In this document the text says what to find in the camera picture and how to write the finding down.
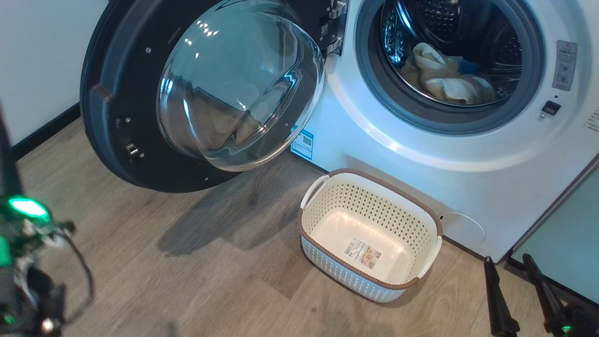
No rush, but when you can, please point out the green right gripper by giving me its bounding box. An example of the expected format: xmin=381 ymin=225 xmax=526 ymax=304
xmin=483 ymin=253 xmax=599 ymax=337

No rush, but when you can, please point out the cream garment with blue cuffs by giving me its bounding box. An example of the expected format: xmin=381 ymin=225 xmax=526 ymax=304
xmin=423 ymin=60 xmax=497 ymax=106

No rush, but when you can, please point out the pale yellow garment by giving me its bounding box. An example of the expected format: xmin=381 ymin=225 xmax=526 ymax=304
xmin=401 ymin=42 xmax=465 ymax=90

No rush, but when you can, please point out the round washing machine door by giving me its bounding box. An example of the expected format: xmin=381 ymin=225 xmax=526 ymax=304
xmin=79 ymin=0 xmax=351 ymax=194

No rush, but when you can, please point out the white front-load washing machine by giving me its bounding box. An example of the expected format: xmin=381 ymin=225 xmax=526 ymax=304
xmin=289 ymin=0 xmax=599 ymax=264

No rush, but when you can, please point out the metal door hinge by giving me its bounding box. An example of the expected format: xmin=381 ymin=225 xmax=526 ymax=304
xmin=320 ymin=0 xmax=350 ymax=57

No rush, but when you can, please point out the plain pale green cabinet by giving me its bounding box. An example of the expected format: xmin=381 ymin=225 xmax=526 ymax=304
xmin=509 ymin=161 xmax=599 ymax=306

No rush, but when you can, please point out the paper label in basket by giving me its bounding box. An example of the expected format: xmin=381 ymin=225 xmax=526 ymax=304
xmin=343 ymin=236 xmax=382 ymax=270

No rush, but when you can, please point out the cream perforated laundry basket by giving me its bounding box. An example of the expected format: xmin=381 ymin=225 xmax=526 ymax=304
xmin=297 ymin=168 xmax=444 ymax=303

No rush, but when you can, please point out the grey warning sticker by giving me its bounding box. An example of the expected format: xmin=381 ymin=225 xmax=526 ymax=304
xmin=552 ymin=39 xmax=578 ymax=91

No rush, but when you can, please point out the blue energy label sticker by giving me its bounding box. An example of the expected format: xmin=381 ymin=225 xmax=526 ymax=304
xmin=291 ymin=130 xmax=314 ymax=161

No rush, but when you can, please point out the thin black looped cable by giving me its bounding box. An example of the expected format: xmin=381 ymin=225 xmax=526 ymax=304
xmin=60 ymin=228 xmax=95 ymax=321

